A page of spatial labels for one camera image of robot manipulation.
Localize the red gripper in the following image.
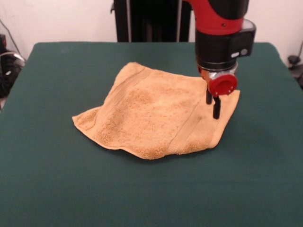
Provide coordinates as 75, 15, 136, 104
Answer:
197, 64, 239, 120

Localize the tan terry cloth towel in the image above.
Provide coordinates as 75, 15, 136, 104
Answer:
71, 61, 241, 161

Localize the dark green table cloth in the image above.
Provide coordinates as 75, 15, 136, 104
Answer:
0, 41, 303, 227

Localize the grey pedestal leg round foot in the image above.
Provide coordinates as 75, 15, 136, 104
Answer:
287, 55, 303, 71

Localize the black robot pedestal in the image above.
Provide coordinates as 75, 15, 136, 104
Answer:
110, 0, 196, 43

